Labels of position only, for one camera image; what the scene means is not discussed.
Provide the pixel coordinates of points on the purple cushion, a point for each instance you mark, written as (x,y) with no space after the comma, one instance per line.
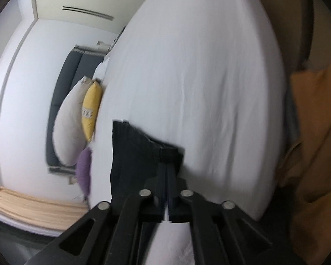
(83,167)

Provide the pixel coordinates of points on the dark grey headboard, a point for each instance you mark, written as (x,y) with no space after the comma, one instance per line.
(80,62)

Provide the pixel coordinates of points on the black denim pants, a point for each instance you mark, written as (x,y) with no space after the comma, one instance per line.
(136,157)

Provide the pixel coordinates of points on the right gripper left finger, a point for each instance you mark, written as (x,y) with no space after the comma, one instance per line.
(107,236)

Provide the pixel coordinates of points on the yellow cushion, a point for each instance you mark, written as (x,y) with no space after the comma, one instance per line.
(90,108)

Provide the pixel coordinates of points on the right nightstand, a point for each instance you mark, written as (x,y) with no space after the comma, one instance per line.
(116,39)

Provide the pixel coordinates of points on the white bed mattress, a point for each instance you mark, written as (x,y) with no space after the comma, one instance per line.
(206,76)

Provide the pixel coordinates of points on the beige curtain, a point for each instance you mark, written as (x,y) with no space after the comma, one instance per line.
(43,213)

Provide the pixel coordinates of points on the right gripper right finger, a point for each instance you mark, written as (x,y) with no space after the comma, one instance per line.
(223,233)

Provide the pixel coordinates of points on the orange cloth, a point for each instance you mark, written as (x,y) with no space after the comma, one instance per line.
(307,166)

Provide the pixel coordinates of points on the white wardrobe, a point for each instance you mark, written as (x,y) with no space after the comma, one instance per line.
(80,2)

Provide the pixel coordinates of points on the large white pillow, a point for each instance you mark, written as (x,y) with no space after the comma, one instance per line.
(67,136)

